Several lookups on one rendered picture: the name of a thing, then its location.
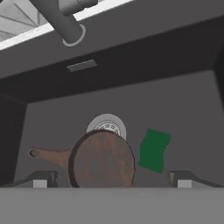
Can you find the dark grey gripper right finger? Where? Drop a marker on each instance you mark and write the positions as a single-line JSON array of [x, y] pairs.
[[182, 178]]

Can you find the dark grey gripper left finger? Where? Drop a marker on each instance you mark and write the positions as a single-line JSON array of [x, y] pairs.
[[43, 178]]

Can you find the green sponge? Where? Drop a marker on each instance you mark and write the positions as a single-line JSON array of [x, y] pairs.
[[153, 150]]

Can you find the brown frying pan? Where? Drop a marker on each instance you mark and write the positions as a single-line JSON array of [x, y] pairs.
[[102, 160]]

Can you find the silver sink drain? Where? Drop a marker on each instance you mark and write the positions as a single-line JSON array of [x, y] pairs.
[[112, 124]]

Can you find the dark grey sink basin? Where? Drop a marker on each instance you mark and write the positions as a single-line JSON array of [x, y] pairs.
[[122, 87]]

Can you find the grey tap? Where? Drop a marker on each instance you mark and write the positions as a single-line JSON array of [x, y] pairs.
[[62, 20]]

